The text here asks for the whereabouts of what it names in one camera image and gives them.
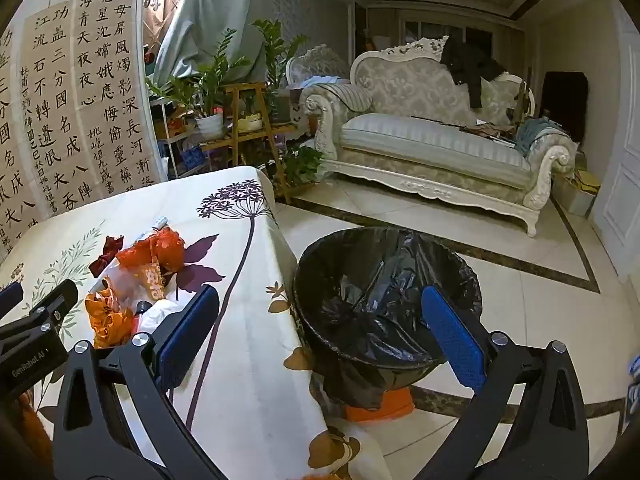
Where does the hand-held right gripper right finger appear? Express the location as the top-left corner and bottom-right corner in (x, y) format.
(421, 285), (591, 480)

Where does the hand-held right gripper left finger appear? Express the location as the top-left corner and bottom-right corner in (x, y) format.
(52, 284), (221, 480)

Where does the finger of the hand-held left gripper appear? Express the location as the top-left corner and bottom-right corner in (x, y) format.
(0, 281), (25, 318)
(0, 279), (80, 346)

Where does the white tissue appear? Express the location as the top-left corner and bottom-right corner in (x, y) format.
(135, 297), (183, 333)

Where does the orange snack wrapper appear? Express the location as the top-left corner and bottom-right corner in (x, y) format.
(84, 287), (136, 350)

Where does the clear plastic packet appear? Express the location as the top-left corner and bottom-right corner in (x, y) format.
(87, 260), (151, 311)

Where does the dark red wrapper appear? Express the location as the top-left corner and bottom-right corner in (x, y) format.
(89, 235), (125, 277)

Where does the orange plastic bag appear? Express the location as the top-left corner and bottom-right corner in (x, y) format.
(116, 227), (187, 306)

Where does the trash bin with black bag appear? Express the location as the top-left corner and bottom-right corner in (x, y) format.
(292, 227), (483, 426)

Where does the white blue tube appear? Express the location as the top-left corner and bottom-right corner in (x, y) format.
(141, 216), (171, 240)

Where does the person's left forearm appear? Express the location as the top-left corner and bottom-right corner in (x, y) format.
(0, 390), (56, 480)

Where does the floral tablecloth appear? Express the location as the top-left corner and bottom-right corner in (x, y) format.
(0, 165), (396, 480)

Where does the white metal shelf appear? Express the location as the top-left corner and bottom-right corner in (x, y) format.
(147, 97), (211, 181)

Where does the blue plastic crate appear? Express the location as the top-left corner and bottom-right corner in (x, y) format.
(181, 145), (207, 171)

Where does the grey carton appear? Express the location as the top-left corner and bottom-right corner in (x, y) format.
(552, 175), (596, 218)

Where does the blue white shoe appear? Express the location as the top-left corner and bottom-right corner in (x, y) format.
(625, 352), (640, 401)

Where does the leafy floor plant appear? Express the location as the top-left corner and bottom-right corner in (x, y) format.
(272, 142), (328, 186)

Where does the ornate white sofa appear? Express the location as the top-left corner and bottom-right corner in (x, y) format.
(299, 35), (578, 238)

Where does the yellow box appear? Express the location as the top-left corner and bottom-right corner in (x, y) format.
(570, 170), (601, 196)

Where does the dark brown cloth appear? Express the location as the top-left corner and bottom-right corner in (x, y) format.
(460, 120), (518, 148)

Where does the thin black stick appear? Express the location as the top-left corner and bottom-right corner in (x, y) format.
(410, 116), (476, 128)

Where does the small plant in yellow pot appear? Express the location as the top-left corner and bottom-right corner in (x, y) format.
(235, 95), (266, 133)

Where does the blue knit blanket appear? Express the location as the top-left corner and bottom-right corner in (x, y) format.
(515, 117), (571, 157)

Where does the white door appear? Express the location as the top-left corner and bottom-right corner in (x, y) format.
(587, 5), (640, 286)

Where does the wooden plant stand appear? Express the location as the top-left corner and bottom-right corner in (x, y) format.
(200, 81), (301, 206)

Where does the large plant in white pot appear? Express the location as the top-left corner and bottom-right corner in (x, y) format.
(145, 27), (253, 141)

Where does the black suitcase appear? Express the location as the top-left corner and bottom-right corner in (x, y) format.
(542, 71), (589, 143)

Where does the black jacket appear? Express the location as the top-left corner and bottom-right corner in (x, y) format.
(439, 35), (508, 110)

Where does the tall plant in dark pot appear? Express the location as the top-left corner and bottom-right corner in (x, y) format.
(250, 19), (310, 126)

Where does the ornate armchair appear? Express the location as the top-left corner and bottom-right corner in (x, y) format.
(285, 44), (353, 136)

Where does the window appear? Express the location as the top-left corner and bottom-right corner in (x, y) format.
(400, 19), (496, 53)

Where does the grey-green curtain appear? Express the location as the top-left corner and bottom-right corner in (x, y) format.
(152, 0), (281, 88)

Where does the calligraphy wall hanging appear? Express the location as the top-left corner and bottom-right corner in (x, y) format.
(0, 0), (168, 261)

